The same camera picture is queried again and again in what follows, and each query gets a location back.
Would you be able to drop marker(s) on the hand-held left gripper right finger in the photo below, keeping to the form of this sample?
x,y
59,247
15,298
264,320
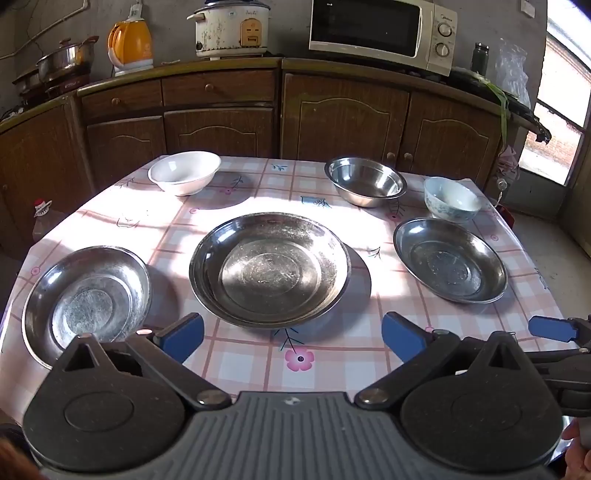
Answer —
x,y
401,337

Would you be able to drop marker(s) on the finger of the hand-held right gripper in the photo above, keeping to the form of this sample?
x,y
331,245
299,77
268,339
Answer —
x,y
563,357
551,328

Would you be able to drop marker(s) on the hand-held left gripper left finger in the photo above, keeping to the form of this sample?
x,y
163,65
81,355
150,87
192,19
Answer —
x,y
184,337

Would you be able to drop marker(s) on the red induction cooker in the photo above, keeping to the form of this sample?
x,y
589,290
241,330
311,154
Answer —
x,y
64,87

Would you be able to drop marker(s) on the blue patterned porcelain bowl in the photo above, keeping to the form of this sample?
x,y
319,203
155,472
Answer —
x,y
450,201

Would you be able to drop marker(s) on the deep steel bowl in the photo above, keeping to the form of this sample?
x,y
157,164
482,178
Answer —
x,y
364,182

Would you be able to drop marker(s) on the wooden double door cabinet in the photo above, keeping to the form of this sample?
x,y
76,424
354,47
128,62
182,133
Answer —
x,y
351,115

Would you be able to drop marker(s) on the red bag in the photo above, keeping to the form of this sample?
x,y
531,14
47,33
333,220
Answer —
x,y
507,214

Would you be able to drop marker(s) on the large steel plate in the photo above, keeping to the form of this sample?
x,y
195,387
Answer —
x,y
270,272

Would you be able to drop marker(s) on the white microwave oven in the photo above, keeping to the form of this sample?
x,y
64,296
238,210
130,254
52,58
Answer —
x,y
369,27

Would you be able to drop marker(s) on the steel pot with lid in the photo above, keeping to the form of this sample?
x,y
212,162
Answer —
x,y
64,60

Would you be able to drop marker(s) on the person's right hand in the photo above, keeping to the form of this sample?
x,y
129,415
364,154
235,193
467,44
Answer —
x,y
575,461

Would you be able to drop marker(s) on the orange electric kettle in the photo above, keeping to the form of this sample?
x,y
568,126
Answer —
x,y
131,41

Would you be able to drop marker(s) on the white rice cooker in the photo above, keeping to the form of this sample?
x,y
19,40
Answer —
x,y
231,32

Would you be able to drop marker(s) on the wooden single door cabinet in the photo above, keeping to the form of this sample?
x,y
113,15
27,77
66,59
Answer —
x,y
32,161

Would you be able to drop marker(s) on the glass window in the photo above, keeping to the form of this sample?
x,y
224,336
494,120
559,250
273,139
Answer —
x,y
554,115

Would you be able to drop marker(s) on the pink hanging cloth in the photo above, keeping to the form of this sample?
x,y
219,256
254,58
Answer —
x,y
508,161

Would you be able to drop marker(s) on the small dark pot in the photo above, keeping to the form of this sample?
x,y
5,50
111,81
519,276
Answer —
x,y
27,79

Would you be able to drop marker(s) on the clear plastic bag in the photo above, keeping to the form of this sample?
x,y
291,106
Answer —
x,y
512,69

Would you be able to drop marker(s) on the plain white bowl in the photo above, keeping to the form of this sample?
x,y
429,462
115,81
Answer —
x,y
184,173

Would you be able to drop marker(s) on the wooden cabinet with drawers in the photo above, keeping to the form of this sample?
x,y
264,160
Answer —
x,y
184,124

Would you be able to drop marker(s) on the medium steel plate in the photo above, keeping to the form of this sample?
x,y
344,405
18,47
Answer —
x,y
450,263
83,300

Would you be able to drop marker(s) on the plastic bottle with red cap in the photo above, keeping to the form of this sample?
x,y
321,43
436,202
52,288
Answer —
x,y
44,221

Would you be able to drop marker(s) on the white suction hook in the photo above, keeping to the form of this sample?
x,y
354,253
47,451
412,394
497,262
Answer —
x,y
502,186

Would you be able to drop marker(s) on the green leek leaf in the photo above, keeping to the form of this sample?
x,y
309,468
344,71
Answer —
x,y
502,108

